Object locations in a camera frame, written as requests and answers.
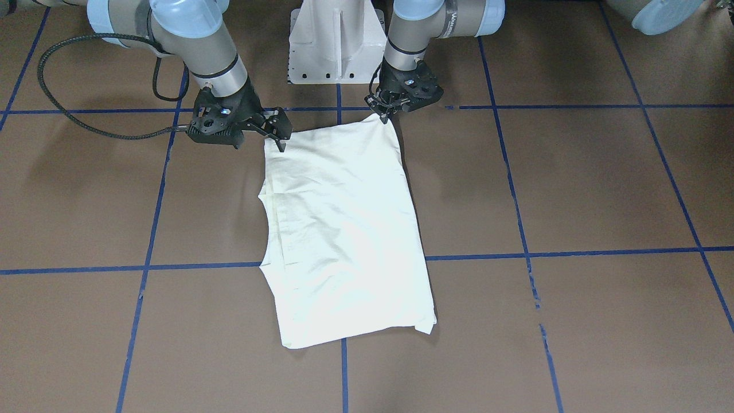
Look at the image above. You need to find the white pillar with base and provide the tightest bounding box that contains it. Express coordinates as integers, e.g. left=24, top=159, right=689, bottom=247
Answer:
left=287, top=1, right=387, bottom=85

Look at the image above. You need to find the cream long-sleeve printed shirt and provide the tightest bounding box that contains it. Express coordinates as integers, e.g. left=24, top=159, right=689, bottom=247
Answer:
left=259, top=114, right=437, bottom=349

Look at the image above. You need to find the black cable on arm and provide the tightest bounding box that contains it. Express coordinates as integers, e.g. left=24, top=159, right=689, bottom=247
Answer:
left=37, top=9, right=193, bottom=141

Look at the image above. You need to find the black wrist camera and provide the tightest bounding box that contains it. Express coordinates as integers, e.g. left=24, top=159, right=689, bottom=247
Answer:
left=186, top=105, right=244, bottom=149

